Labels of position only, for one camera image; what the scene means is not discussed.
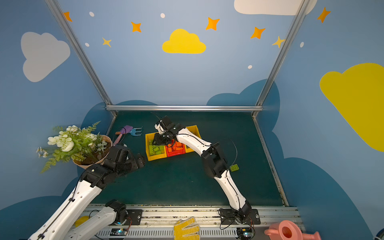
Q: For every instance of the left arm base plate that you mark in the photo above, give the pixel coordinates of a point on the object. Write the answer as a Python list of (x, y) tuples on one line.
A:
[(133, 217)]

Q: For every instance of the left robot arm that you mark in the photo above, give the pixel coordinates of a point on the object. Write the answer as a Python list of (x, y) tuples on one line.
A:
[(91, 183)]

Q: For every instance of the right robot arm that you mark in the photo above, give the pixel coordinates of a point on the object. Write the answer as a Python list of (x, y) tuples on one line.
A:
[(214, 161)]

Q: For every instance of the circuit board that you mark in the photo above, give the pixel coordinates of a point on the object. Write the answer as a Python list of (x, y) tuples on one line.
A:
[(119, 232), (244, 234)]

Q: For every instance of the yellow toy shovel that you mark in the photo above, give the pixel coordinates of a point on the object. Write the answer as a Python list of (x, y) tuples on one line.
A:
[(81, 221)]

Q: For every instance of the yellow bin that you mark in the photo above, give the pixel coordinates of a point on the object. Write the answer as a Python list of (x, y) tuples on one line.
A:
[(149, 141), (195, 131)]

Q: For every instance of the pink watering can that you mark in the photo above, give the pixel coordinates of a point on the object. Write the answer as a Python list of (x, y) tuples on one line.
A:
[(287, 230)]

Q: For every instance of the long orange lego assembly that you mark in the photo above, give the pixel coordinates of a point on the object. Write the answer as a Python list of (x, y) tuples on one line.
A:
[(175, 148)]

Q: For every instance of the right circuit board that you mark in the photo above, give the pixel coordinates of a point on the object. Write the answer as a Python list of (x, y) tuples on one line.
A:
[(244, 234)]

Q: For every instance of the blue toy rake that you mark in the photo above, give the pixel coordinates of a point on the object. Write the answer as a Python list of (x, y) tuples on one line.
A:
[(136, 132)]

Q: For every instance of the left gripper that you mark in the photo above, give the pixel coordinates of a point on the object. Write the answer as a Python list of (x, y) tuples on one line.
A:
[(137, 160)]

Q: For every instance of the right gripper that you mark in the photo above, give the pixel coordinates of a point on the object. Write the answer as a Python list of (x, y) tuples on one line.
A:
[(162, 139)]

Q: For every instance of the purple toy shovel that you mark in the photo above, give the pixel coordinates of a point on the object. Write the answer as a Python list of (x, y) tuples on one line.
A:
[(125, 130)]

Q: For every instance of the green lego upside-down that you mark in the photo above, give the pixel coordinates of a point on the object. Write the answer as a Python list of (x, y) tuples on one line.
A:
[(156, 150)]

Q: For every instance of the red bin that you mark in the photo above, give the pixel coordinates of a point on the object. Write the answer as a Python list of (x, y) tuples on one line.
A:
[(174, 154)]

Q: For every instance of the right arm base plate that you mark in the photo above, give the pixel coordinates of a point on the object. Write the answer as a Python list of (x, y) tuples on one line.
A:
[(231, 217)]

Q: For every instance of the left circuit board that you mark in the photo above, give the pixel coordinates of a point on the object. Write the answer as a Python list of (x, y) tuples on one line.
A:
[(119, 232)]

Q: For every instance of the flower pot with plant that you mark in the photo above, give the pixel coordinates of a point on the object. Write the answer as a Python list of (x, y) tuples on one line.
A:
[(82, 146)]

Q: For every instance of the green lego far right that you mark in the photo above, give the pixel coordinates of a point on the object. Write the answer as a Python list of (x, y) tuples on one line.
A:
[(234, 168)]

